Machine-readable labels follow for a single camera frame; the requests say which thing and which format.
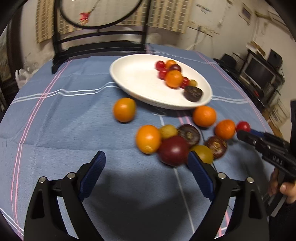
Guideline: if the blue plaid tablecloth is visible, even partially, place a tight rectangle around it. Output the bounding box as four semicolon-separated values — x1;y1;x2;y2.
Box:
0;43;281;241

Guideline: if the person's right forearm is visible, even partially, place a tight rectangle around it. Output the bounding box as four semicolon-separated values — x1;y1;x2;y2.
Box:
269;199;296;241

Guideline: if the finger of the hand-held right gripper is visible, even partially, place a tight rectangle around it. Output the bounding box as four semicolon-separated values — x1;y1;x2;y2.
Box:
250;130;289;149
237;130;266;153

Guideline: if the beige plaid curtain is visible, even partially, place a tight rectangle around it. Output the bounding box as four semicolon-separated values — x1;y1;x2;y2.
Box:
36;0;193;43

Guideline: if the white plastic bag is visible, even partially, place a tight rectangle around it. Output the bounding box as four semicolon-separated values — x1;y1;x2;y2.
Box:
15;68;37;90

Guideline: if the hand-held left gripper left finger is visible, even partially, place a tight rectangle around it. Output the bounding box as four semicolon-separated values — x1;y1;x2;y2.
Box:
24;151;106;241

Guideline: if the white oval plate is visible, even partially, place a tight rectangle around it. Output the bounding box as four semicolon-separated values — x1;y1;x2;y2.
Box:
109;54;213;110

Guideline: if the white bucket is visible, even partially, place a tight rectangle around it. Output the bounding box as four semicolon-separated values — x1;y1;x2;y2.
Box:
269;100;289;126

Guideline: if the mandarin orange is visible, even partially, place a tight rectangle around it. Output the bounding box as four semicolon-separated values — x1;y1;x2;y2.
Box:
165;70;183;89

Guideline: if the brown mangosteen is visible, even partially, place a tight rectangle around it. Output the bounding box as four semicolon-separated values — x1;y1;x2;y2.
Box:
177;124;201;147
184;85;203;102
204;136;228;160

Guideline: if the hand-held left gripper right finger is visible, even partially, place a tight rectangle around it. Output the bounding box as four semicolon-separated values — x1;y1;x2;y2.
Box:
187;152;270;241

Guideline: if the wall paper notice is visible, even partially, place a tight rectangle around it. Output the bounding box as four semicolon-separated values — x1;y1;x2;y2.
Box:
239;6;252;24

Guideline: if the computer monitor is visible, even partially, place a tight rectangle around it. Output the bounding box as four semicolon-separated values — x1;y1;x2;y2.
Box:
240;56;277;90

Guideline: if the cardboard box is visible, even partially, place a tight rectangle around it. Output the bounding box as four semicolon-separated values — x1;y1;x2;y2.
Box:
246;42;266;56

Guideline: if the black hat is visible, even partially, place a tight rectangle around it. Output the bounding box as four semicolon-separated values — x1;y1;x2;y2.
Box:
214;53;241;70

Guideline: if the green-yellow tomato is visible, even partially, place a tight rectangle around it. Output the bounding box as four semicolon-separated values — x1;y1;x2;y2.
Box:
190;145;214;164

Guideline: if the white wall power strip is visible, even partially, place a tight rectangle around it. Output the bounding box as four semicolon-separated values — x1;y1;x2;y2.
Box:
188;20;220;35

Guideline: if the television on stand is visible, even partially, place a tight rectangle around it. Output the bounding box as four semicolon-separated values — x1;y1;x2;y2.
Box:
238;50;285;109

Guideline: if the dark wooden framed cabinet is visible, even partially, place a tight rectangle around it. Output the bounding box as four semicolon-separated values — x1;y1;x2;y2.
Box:
0;23;22;102

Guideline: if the person's right hand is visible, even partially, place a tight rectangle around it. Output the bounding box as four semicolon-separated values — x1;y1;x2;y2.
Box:
268;168;296;204

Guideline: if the black speaker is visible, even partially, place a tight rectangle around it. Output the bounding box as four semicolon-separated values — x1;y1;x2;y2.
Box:
267;49;283;69

